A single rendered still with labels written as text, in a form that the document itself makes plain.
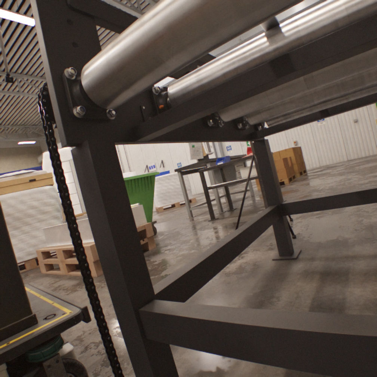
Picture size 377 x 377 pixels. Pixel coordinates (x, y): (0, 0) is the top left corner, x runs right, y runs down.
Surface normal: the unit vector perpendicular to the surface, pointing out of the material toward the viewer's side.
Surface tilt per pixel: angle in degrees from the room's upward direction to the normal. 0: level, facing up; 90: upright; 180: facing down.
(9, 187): 90
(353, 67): 138
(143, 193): 101
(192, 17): 121
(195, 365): 0
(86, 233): 90
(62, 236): 90
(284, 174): 90
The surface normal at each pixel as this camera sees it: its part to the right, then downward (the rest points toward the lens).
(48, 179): 0.53, -0.10
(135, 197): 0.72, 0.04
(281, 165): -0.54, 0.17
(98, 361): -0.25, -0.97
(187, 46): -0.08, 0.92
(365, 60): -0.32, 0.72
